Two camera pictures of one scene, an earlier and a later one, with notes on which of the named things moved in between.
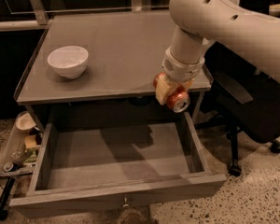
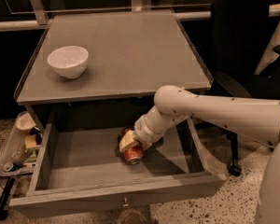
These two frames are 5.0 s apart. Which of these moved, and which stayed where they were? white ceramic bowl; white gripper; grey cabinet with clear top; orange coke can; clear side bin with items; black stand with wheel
Moved: orange coke can; white gripper
Stayed: black stand with wheel; white ceramic bowl; clear side bin with items; grey cabinet with clear top
